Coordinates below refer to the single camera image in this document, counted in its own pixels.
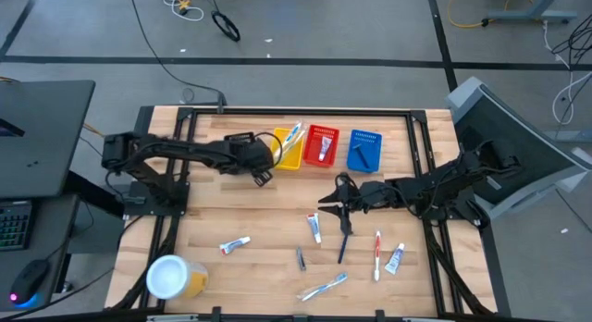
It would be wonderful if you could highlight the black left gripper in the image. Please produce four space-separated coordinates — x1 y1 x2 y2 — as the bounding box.
228 136 276 189

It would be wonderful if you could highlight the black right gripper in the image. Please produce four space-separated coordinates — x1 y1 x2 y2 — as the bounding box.
317 179 401 237

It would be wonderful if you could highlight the white red-blue toothpaste tube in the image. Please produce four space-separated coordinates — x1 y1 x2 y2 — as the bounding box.
218 235 253 256
306 212 323 245
317 135 334 163

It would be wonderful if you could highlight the blue white toothbrush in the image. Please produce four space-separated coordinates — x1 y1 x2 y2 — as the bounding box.
276 120 308 160
296 271 350 303

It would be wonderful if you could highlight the red white toothbrush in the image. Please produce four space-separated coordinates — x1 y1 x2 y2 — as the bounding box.
373 229 383 283

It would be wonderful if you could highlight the yellow plastic basket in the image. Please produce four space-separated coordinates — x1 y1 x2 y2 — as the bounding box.
269 126 306 172

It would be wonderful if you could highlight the black plastic basket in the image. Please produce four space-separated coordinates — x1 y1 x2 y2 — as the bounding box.
223 130 256 145

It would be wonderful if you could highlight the red plastic basket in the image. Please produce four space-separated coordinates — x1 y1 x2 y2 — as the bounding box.
302 124 341 169

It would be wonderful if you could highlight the blue plastic basket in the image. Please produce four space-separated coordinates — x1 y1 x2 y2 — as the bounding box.
346 129 384 174

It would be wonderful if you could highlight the white blue toothpaste tube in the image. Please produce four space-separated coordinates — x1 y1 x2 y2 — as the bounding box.
384 241 406 276

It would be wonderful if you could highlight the white canister yellow label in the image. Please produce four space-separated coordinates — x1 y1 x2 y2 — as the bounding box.
145 254 211 302

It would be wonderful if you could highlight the grey tilted monitor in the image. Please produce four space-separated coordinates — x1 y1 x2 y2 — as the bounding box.
444 76 592 220

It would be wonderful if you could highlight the grey desk surface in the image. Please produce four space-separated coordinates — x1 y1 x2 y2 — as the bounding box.
0 194 80 314

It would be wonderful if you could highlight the black backlit keyboard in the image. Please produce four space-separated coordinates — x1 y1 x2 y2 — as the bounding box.
0 200 34 253

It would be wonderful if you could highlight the black computer mouse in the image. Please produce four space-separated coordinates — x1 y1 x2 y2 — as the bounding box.
8 258 52 309

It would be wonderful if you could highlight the dark device purple screen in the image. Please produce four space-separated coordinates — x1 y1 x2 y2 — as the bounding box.
0 118 27 139

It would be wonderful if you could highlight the grey desk foot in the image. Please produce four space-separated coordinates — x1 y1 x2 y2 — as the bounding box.
480 0 579 27

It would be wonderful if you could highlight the black aluminium table frame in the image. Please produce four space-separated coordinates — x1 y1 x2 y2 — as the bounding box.
105 105 512 322

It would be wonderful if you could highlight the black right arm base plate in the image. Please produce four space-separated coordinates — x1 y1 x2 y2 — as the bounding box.
413 182 487 221

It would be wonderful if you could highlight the long black floor cable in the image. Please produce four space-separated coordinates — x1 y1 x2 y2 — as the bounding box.
128 0 228 114

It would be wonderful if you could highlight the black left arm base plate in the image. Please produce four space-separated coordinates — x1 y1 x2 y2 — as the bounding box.
123 180 191 217

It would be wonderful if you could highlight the black coiled cable ring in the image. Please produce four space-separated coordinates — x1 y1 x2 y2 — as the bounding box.
210 9 242 43

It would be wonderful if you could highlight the orange cable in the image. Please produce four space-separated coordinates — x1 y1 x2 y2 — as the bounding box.
81 121 105 139

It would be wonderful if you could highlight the yellow floor cable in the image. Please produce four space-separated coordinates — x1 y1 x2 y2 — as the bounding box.
446 0 536 30

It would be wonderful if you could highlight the white looped cable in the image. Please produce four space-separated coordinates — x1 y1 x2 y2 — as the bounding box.
540 19 592 127

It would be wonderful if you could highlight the black cable bunch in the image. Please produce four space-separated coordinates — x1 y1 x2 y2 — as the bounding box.
549 11 592 57

